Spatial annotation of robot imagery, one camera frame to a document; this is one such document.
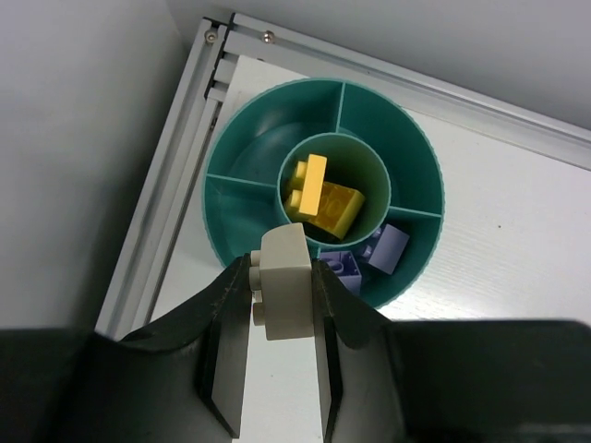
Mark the aluminium table edge rail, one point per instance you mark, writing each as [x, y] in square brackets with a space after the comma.
[495, 199]

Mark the purple lego brick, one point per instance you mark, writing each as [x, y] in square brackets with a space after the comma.
[344, 266]
[384, 248]

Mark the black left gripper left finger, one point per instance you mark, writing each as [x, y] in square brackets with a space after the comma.
[180, 378]

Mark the white lego brick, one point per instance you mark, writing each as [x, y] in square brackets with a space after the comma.
[280, 281]

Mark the small yellow lego plate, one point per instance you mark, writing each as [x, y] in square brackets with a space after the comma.
[305, 187]

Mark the teal divided round container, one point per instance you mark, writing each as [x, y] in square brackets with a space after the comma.
[347, 163]

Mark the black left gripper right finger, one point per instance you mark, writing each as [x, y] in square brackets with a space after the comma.
[490, 380]

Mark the long yellow lego plate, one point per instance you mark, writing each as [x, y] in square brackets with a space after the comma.
[338, 209]

